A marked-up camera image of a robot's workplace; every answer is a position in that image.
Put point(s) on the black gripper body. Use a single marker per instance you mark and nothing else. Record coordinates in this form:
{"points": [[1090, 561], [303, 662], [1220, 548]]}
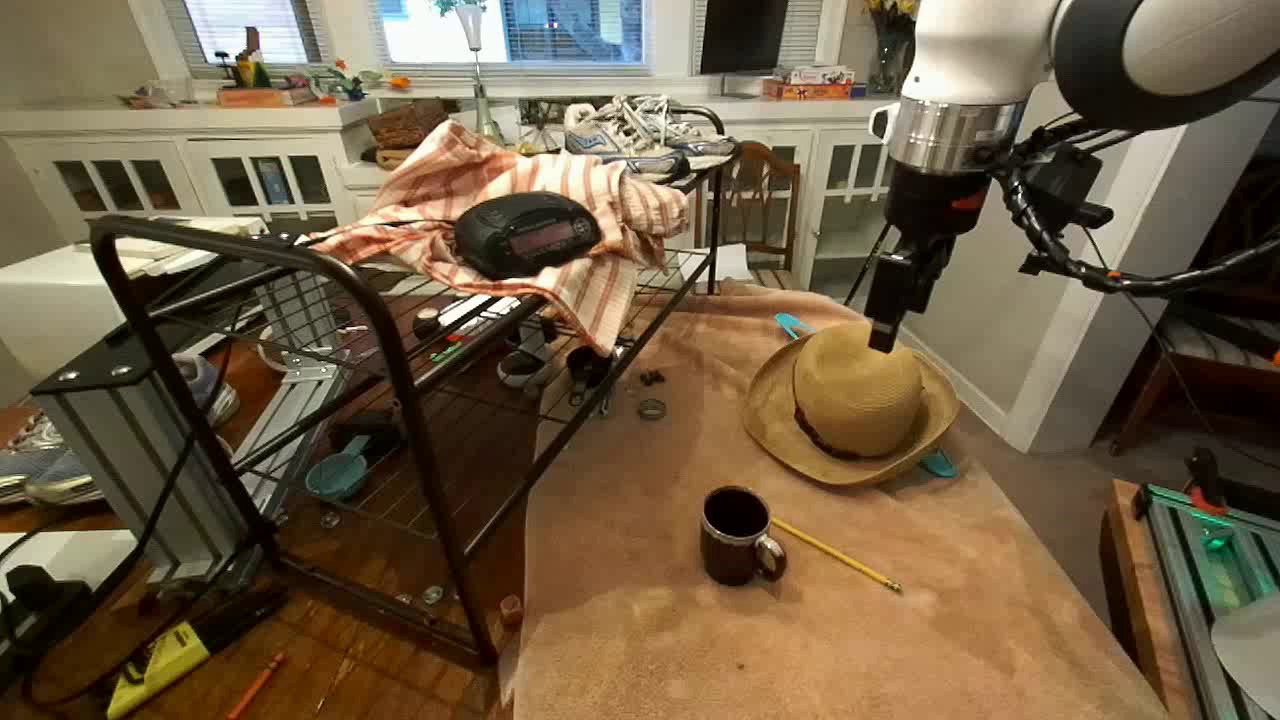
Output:
{"points": [[932, 215]]}

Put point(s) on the yellow pencil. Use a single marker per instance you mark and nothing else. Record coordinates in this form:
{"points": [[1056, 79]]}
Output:
{"points": [[838, 555]]}

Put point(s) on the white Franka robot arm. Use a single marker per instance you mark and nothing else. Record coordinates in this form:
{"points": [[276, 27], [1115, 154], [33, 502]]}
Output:
{"points": [[987, 52]]}

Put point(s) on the tan straw hat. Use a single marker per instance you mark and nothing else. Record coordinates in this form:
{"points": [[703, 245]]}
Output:
{"points": [[853, 392]]}

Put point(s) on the white glass-door cabinet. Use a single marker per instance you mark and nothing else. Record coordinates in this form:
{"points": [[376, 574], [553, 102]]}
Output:
{"points": [[163, 134], [842, 203]]}

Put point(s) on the dark wooden chair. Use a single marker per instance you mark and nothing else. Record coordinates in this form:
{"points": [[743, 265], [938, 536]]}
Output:
{"points": [[763, 203]]}

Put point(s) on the vase with yellow flowers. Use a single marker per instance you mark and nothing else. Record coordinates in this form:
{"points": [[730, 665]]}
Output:
{"points": [[891, 47]]}

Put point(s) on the orange box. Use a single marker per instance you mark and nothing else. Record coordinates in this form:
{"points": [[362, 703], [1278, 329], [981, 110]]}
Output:
{"points": [[815, 85]]}

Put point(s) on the small black pieces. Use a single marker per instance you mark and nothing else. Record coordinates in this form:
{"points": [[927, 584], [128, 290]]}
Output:
{"points": [[648, 377]]}

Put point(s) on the grey white sneaker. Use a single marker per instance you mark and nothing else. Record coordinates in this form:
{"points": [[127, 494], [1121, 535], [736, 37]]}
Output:
{"points": [[696, 128]]}

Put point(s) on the black round bowl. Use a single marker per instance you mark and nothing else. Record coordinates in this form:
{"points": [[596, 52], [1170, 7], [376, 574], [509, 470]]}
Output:
{"points": [[735, 541]]}

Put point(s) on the black shoes on rack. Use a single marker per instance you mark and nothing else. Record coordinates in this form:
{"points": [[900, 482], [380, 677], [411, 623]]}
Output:
{"points": [[621, 146]]}

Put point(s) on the orange white striped cloth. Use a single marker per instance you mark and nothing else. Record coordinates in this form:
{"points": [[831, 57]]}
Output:
{"points": [[584, 184]]}

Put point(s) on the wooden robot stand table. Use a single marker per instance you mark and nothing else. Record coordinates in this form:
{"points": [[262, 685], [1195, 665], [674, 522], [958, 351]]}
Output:
{"points": [[1132, 584]]}

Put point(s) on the brown blanket table cover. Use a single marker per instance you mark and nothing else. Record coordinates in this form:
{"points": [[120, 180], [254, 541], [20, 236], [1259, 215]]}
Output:
{"points": [[640, 626]]}

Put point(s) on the black metal shoe rack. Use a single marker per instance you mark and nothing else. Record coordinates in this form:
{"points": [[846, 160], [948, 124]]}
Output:
{"points": [[420, 467]]}

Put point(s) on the grey tripod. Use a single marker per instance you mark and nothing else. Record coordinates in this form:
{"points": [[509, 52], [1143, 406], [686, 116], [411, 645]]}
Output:
{"points": [[477, 65]]}

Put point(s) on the brown wicker basket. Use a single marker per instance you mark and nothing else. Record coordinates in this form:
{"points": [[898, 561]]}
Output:
{"points": [[407, 124]]}

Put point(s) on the teal plastic bowl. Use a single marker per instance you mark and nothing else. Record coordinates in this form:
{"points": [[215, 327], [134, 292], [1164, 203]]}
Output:
{"points": [[337, 477]]}

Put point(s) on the colourful toy figurine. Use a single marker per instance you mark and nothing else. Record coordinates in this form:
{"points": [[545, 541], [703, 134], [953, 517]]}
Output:
{"points": [[249, 65]]}

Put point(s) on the red pen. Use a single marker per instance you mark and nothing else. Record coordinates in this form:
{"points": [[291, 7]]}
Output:
{"points": [[257, 685]]}

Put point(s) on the grey glass-front box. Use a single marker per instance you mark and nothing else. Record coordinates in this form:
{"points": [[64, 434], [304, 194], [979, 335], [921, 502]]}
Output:
{"points": [[134, 452]]}

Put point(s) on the yellow black hand tool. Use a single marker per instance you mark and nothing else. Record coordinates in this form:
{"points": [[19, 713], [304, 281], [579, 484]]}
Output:
{"points": [[154, 665]]}

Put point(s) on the blue grey sneaker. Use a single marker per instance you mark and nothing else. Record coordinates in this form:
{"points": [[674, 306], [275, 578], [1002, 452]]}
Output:
{"points": [[45, 467]]}

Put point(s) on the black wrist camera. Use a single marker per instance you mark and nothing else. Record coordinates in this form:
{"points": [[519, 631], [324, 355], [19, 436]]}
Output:
{"points": [[1065, 184]]}

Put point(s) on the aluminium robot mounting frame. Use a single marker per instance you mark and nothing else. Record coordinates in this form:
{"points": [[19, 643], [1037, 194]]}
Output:
{"points": [[1220, 561]]}

